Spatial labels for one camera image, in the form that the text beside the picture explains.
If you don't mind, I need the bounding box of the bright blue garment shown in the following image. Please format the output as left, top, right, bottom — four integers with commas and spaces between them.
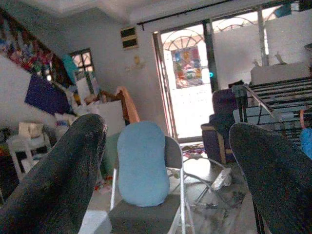
299, 128, 312, 159

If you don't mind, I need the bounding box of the dark purple armchair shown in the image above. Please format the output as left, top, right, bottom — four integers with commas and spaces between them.
201, 89, 244, 164

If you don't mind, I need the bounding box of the grey white folding chair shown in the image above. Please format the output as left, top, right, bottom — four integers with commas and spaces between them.
108, 135, 195, 234

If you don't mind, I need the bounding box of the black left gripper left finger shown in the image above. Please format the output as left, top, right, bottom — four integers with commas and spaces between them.
0, 113, 108, 234

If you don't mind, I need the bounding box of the teal cloth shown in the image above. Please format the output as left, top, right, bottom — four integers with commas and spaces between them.
62, 55, 78, 83

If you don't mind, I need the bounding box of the salmon pink plastic hanger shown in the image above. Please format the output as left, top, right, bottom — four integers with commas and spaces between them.
299, 109, 307, 129

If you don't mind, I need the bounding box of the wall air vent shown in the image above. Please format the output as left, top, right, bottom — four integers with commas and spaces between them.
120, 26, 139, 51

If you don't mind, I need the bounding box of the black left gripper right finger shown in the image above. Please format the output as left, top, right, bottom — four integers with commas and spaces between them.
228, 122, 312, 234

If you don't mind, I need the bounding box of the colourful floor cloth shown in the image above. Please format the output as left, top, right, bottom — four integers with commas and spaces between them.
182, 143, 207, 156

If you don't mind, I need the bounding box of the purple cloth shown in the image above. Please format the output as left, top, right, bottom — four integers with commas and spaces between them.
24, 73, 71, 115

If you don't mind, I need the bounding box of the light blue pillow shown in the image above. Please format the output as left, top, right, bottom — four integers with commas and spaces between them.
117, 120, 171, 208

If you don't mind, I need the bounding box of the black metal drying rack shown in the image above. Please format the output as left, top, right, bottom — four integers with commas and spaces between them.
231, 77, 312, 147

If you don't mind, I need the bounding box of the small barred window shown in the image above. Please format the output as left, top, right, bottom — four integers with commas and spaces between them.
70, 48, 95, 74

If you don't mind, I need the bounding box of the green plastic bin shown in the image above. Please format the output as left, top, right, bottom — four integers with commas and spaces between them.
103, 134, 121, 171

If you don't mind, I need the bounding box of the white wire bouncer frame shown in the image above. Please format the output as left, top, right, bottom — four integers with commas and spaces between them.
181, 156, 232, 208

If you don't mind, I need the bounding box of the white drawer box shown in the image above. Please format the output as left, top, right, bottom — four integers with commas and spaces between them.
96, 101, 125, 137

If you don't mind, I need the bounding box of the black curtain rod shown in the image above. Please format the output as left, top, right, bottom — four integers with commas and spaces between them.
136, 0, 234, 31

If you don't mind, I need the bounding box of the brown wooden stair handrail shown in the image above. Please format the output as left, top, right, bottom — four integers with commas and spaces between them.
99, 85, 141, 125

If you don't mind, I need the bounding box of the small white wooden table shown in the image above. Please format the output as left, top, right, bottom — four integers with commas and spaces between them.
6, 133, 52, 181

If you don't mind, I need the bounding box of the colourful poster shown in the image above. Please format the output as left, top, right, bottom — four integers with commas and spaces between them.
171, 47, 203, 89

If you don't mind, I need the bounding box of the bright glass door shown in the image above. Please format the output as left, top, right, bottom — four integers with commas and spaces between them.
153, 23, 213, 143

